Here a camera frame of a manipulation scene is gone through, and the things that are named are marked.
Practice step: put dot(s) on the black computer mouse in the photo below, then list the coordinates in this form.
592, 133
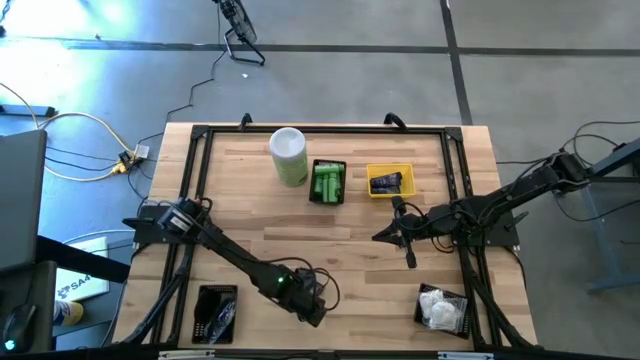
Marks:
17, 325

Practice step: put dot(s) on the black desk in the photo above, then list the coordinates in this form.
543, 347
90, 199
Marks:
30, 290

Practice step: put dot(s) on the grey computer case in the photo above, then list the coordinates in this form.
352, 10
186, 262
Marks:
22, 200

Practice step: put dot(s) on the silver aluminium bar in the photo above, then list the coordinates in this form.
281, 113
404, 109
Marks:
187, 354
465, 355

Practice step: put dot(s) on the green white disinfecting wipes canister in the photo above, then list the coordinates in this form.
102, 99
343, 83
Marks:
289, 155

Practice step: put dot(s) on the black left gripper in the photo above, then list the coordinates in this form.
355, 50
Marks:
307, 300

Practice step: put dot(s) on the black floor fan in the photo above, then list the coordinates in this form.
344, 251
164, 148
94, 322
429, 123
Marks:
242, 27

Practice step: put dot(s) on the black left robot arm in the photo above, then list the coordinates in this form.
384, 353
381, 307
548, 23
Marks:
230, 250

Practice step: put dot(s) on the black aluminium table frame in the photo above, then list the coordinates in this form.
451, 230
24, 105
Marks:
325, 130

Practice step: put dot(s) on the yellow power plug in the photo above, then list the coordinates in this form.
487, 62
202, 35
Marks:
120, 167

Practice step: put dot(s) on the yellow white round object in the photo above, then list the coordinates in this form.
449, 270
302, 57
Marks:
70, 314

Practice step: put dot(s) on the white printed box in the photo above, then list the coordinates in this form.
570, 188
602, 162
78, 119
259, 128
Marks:
80, 290

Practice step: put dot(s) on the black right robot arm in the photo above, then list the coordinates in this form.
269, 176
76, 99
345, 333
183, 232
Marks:
500, 205

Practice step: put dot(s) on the black slotted plastic basket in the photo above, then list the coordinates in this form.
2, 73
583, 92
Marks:
313, 195
462, 300
200, 330

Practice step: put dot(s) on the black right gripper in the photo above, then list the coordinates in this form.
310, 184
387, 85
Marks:
407, 225

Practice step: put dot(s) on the black floor bar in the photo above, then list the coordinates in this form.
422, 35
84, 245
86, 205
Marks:
27, 110

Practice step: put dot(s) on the white power adapter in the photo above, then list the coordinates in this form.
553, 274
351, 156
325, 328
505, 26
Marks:
142, 151

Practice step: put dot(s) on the grey metal table frame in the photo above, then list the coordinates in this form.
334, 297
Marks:
617, 157

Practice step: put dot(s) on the yellow slotted plastic basket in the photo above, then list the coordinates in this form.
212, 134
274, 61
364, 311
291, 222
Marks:
410, 172

